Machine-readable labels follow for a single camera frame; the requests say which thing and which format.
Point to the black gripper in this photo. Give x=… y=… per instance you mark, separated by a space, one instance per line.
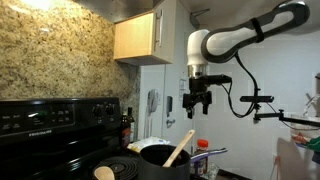
x=199 y=87

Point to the red capped chili flake bottle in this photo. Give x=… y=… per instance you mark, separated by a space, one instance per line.
x=202 y=144

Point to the light wooden stirring spatula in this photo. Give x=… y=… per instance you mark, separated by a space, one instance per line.
x=178 y=148

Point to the small black capped spice bottle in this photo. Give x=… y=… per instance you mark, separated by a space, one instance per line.
x=196 y=167

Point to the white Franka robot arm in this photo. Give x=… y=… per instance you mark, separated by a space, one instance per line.
x=195 y=46

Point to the black cooking pot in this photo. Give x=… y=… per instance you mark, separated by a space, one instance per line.
x=163 y=171

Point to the black electric stove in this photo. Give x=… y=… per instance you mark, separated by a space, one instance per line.
x=50 y=140

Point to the white paper notice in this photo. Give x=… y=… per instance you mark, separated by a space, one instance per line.
x=181 y=86

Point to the dark door lock plate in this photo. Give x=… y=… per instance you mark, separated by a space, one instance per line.
x=169 y=105

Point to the silver door lever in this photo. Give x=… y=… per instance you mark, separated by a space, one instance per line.
x=170 y=123

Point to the white door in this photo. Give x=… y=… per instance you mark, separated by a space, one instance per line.
x=176 y=133

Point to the white plastic bag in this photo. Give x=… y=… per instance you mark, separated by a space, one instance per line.
x=148 y=143

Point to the dark olive oil bottle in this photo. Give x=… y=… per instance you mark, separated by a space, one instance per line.
x=132 y=125

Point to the dark bottle orange label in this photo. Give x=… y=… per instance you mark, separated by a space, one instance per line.
x=125 y=133

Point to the grey door closer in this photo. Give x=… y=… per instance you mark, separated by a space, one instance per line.
x=197 y=16

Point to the black coil burner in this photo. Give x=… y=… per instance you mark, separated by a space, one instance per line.
x=125 y=168

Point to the clear bowl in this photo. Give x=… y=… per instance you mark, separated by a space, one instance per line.
x=305 y=128

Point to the white panel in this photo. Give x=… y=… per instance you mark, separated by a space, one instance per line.
x=293 y=163

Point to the green object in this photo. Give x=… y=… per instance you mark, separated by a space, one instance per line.
x=315 y=144

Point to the steel range hood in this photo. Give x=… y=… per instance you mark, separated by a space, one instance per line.
x=116 y=10

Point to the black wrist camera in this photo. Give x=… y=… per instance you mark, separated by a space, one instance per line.
x=220 y=79

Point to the grey wall phone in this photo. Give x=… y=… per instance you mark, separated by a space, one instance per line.
x=153 y=100

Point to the black bar camera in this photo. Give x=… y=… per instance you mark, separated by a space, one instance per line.
x=256 y=99

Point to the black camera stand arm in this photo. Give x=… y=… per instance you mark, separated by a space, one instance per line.
x=293 y=118

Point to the light wooden wall cabinet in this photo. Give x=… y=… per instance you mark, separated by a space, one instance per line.
x=133 y=36

